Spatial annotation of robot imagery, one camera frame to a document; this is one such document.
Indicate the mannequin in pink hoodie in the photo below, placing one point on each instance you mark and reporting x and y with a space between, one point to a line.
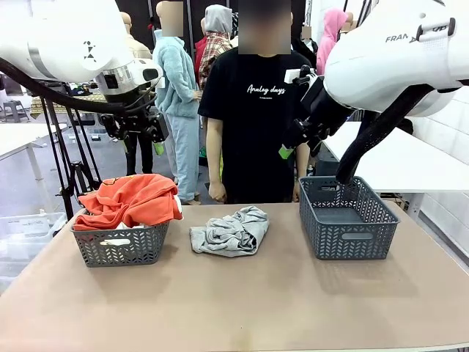
328 40

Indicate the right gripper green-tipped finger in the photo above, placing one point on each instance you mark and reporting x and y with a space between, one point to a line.
297 135
317 141

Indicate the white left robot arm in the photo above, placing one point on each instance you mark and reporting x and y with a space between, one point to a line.
66 40

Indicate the white printed t-shirt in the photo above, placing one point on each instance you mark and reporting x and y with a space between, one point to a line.
178 205

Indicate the gray woven plastic basket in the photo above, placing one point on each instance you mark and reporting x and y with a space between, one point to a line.
348 238
121 253

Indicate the person's right forearm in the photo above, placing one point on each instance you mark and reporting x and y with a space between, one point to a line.
213 150

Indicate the gray stool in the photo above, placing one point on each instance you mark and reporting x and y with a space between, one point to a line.
14 110

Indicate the patterned tablecloth table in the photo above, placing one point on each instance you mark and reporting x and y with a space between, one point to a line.
84 98

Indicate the person's left forearm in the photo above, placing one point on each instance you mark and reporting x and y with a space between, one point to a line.
302 165

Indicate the gray shorts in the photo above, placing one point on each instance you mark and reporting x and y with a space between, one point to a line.
231 234

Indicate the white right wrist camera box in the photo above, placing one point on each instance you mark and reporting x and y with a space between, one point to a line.
293 75

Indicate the person's right hand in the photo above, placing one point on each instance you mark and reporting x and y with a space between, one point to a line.
217 192

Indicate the person in black t-shirt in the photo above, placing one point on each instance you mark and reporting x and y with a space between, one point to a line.
256 128

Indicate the orange t-shirt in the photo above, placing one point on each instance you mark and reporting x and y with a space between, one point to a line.
139 198

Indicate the small white table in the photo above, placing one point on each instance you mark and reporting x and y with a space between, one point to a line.
18 137

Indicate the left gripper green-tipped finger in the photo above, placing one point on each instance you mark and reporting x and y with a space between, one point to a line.
113 126
160 133

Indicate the mannequin in plaid hooded shirt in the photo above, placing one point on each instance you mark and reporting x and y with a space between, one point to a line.
216 40

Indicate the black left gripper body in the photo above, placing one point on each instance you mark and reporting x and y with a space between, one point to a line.
133 119

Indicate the mannequin in cream jacket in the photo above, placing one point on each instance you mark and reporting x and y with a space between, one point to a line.
137 45

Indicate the mannequin in blue fleece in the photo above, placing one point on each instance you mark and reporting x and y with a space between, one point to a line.
179 88

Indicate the person's left hand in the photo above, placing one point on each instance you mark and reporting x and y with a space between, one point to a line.
297 191

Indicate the clear plastic storage bin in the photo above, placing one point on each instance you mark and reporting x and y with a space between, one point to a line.
25 231

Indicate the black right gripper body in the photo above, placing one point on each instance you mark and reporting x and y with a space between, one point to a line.
324 110

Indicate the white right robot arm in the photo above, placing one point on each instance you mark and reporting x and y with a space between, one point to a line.
395 55

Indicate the black camera tripod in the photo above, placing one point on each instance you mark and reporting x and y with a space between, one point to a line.
62 146

